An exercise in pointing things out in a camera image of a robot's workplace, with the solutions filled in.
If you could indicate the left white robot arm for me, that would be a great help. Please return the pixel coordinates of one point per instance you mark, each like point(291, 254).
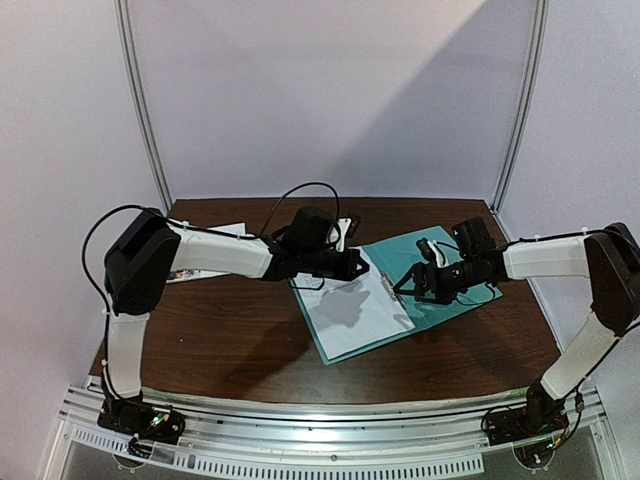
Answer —
point(139, 263)

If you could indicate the teal file folder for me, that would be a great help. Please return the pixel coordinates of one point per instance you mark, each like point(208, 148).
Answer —
point(395, 255)

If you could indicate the aluminium mounting rail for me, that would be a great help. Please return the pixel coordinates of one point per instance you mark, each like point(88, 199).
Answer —
point(237, 439)

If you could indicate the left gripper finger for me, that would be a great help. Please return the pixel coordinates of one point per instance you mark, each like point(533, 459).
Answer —
point(356, 259)
point(357, 268)

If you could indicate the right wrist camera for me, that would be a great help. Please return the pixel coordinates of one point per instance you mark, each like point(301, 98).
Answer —
point(431, 252)

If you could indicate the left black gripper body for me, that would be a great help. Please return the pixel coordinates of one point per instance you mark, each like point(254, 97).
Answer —
point(314, 264)

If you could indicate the right aluminium wall post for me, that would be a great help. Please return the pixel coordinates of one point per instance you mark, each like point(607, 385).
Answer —
point(526, 94)

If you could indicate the aluminium wall post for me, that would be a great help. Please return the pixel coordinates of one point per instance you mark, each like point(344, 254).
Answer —
point(526, 94)
point(133, 72)

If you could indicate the left aluminium wall post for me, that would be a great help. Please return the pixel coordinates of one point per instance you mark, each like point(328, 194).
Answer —
point(133, 72)

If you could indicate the white printed paper sheet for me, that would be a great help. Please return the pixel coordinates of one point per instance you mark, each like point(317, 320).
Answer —
point(347, 319)

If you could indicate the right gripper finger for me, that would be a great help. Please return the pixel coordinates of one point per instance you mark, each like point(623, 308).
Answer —
point(414, 275)
point(416, 293)

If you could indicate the chrome folder clip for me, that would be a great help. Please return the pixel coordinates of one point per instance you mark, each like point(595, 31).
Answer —
point(389, 287)

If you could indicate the colourful printed leaflet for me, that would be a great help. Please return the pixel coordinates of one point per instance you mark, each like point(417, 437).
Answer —
point(193, 274)

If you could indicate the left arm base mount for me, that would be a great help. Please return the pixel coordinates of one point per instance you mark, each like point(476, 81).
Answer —
point(145, 423)

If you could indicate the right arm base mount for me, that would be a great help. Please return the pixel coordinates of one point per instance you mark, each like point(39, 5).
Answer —
point(527, 422)

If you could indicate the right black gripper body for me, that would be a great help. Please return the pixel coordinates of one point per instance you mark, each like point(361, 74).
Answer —
point(422, 279)

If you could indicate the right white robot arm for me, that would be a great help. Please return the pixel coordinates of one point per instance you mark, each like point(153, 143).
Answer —
point(608, 258)

